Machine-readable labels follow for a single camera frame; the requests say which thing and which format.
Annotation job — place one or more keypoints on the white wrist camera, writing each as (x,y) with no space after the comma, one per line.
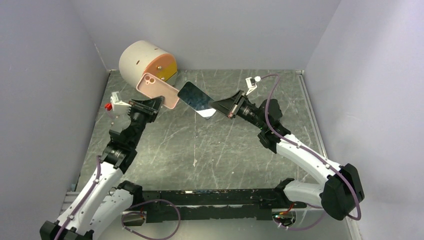
(116,106)
(251,83)

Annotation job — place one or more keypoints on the black screen white phone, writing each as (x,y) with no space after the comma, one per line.
(196,99)

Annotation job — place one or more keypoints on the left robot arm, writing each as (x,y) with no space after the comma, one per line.
(99,172)

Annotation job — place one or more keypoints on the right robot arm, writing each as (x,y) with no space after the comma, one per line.
(304,155)

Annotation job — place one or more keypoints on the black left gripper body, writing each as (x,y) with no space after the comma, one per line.
(140,116)

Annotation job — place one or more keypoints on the aluminium frame rail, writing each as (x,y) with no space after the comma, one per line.
(263,204)

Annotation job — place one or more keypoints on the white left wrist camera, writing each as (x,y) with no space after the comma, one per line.
(116,106)

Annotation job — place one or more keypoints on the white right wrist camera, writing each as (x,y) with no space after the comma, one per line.
(251,83)

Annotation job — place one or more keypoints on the black base crossbar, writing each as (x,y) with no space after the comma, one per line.
(260,204)

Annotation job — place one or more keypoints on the white round drawer cabinet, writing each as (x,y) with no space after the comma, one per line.
(144,57)

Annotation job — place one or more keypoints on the pink phone case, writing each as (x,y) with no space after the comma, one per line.
(152,87)

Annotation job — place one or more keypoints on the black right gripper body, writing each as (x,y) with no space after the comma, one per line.
(246,110)

